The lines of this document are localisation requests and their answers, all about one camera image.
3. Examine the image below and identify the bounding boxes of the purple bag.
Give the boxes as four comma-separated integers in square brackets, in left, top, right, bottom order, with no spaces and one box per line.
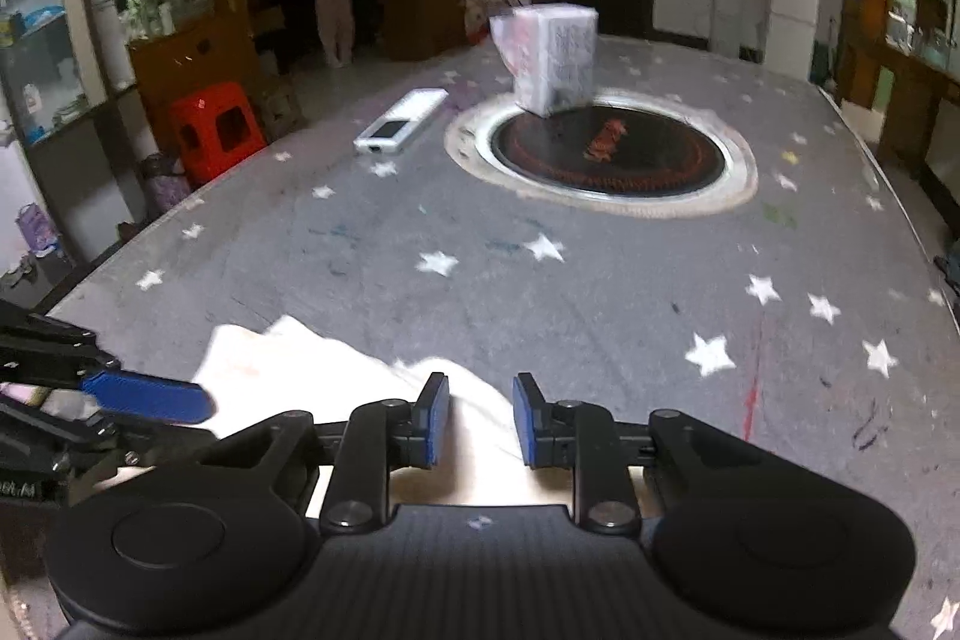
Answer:
[141,152,190,215]

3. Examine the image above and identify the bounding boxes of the round standing fan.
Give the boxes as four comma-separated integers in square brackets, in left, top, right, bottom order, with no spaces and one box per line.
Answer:
[458,0,524,48]

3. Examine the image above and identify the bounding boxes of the white remote control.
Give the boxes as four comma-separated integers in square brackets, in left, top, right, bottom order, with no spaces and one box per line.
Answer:
[353,88,450,156]

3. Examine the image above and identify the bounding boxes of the red plastic stool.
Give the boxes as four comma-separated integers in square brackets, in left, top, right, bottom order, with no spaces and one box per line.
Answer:
[168,81,269,186]

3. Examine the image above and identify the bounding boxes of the dark wooden glass cabinet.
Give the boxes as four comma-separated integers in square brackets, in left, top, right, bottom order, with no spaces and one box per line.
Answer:
[835,0,960,180]

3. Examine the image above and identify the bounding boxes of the wrapped tissue pack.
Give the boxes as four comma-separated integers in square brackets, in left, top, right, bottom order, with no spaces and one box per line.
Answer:
[489,2,600,117]

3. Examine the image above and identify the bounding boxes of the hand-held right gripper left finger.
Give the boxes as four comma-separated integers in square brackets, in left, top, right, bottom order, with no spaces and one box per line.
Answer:
[202,373,451,534]

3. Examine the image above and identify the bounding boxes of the grey star-printed tablecloth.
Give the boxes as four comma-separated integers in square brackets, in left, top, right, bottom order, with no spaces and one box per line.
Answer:
[45,34,960,640]

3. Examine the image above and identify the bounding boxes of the cardboard box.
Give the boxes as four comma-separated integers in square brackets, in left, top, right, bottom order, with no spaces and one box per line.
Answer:
[257,73,309,136]

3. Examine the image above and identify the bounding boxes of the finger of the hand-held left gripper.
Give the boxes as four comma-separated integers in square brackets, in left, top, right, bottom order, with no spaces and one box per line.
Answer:
[0,401,220,470]
[0,301,217,426]

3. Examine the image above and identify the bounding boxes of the white refrigerator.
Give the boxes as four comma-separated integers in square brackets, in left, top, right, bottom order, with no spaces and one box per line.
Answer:
[763,0,824,81]

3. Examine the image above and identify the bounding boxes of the white garment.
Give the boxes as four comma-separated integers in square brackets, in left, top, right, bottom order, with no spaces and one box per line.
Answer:
[193,315,578,507]

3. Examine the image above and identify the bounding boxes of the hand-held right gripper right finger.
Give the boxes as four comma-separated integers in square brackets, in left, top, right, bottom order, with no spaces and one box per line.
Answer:
[513,373,766,534]

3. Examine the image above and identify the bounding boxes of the glass shelf with packets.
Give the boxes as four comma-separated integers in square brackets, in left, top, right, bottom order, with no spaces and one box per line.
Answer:
[0,0,113,150]

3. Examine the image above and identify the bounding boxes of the round black table heater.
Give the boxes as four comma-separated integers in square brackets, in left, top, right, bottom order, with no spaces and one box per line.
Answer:
[445,92,758,216]

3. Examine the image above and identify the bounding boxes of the white water dispenser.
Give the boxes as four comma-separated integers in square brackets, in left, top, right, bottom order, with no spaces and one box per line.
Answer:
[708,0,743,58]

